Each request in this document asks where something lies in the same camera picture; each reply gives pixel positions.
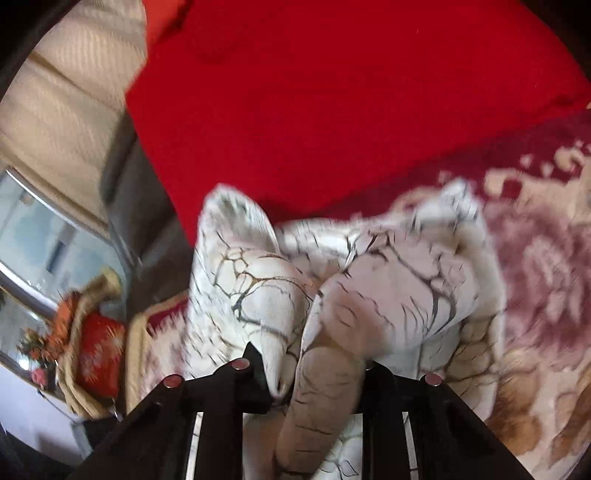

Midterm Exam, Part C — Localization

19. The silver refrigerator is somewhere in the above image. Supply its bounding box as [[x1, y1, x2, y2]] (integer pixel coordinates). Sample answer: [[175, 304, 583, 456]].
[[0, 168, 125, 379]]

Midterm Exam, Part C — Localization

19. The beige fur-trimmed coat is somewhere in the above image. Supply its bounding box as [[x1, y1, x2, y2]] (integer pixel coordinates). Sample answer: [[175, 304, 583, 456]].
[[55, 268, 126, 421]]

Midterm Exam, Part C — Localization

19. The red printed box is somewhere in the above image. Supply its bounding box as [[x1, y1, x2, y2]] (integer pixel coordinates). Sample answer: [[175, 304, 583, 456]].
[[76, 311, 127, 398]]

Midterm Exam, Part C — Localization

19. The orange black patterned cloth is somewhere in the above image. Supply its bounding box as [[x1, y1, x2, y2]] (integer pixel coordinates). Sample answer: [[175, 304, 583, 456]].
[[46, 293, 85, 352]]

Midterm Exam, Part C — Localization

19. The folded red blanket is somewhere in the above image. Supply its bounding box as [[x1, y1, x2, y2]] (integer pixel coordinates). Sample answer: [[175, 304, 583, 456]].
[[124, 0, 591, 245]]

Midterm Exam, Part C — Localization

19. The artificial flower bouquet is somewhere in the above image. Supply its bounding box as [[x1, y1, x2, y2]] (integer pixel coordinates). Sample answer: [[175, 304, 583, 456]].
[[16, 327, 52, 371]]

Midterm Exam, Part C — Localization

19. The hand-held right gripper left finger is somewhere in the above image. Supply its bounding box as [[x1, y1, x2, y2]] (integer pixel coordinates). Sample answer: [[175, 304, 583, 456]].
[[67, 342, 274, 480]]

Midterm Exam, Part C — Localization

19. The beige dotted curtain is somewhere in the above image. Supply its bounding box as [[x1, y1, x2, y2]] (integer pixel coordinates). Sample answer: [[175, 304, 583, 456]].
[[0, 0, 148, 241]]

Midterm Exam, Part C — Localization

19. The white crackle-patterned coat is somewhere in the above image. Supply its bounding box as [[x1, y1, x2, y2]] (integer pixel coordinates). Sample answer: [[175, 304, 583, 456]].
[[182, 180, 509, 480]]

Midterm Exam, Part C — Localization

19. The floral red beige blanket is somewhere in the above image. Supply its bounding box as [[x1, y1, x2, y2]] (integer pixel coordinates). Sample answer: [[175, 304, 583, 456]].
[[124, 104, 591, 480]]

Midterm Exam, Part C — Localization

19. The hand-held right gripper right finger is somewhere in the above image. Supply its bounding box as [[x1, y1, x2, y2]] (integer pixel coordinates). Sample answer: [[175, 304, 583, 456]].
[[360, 360, 536, 480]]

